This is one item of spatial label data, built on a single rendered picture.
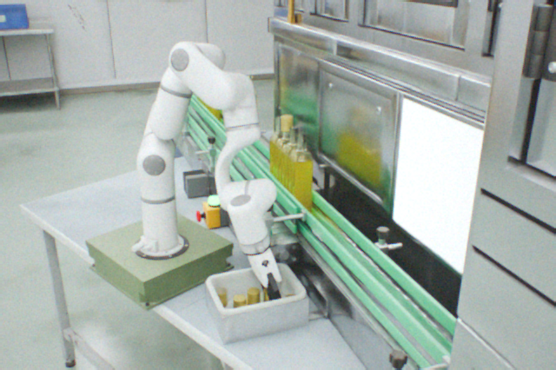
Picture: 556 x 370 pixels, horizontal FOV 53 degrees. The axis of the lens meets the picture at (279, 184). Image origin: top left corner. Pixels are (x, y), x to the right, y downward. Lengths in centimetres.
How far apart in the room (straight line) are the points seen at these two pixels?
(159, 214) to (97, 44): 587
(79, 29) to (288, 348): 625
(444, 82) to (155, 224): 83
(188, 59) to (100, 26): 599
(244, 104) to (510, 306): 89
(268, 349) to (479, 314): 81
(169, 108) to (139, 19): 591
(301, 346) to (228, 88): 63
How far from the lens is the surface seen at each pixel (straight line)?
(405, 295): 128
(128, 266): 156
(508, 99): 55
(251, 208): 129
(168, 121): 145
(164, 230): 156
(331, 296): 141
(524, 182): 54
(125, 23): 731
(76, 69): 735
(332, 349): 138
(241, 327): 137
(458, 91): 118
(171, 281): 154
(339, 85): 163
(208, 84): 129
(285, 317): 140
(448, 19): 127
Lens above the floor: 162
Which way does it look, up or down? 23 degrees down
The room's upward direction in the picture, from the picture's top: straight up
